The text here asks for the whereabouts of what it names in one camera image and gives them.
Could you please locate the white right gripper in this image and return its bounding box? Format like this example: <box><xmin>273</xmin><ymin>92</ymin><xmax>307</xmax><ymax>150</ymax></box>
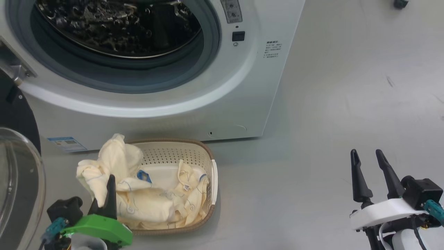
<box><xmin>350</xmin><ymin>149</ymin><xmax>427</xmax><ymax>231</ymax></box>

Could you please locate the white front-load washing machine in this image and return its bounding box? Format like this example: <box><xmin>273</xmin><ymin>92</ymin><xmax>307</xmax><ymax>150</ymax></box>
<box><xmin>0</xmin><ymin>0</ymin><xmax>306</xmax><ymax>153</ymax></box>

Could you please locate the black round glass washer door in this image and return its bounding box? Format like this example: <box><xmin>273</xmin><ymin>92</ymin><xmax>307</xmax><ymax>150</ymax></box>
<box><xmin>0</xmin><ymin>66</ymin><xmax>46</xmax><ymax>250</ymax></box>

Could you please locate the cream garment with blue trim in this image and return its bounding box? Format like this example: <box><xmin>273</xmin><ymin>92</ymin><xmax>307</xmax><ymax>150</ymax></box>
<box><xmin>76</xmin><ymin>134</ymin><xmax>210</xmax><ymax>230</ymax></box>

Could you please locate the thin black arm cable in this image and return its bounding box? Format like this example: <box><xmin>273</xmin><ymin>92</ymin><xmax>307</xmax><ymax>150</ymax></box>
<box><xmin>411</xmin><ymin>217</ymin><xmax>428</xmax><ymax>250</ymax></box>

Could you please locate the teal cable connector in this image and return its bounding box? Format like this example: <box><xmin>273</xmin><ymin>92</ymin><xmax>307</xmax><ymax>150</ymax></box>
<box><xmin>42</xmin><ymin>218</ymin><xmax>68</xmax><ymax>243</ymax></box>
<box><xmin>424</xmin><ymin>200</ymin><xmax>444</xmax><ymax>224</ymax></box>

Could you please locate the cream perforated laundry basket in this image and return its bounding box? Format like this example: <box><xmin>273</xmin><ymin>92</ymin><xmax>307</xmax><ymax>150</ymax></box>
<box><xmin>123</xmin><ymin>139</ymin><xmax>218</xmax><ymax>236</ymax></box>

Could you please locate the blue energy label sticker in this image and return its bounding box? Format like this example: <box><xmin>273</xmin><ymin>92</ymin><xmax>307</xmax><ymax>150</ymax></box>
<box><xmin>48</xmin><ymin>136</ymin><xmax>87</xmax><ymax>153</ymax></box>

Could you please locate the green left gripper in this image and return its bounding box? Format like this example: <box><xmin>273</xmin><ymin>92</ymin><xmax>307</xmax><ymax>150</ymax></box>
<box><xmin>61</xmin><ymin>175</ymin><xmax>133</xmax><ymax>249</ymax></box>

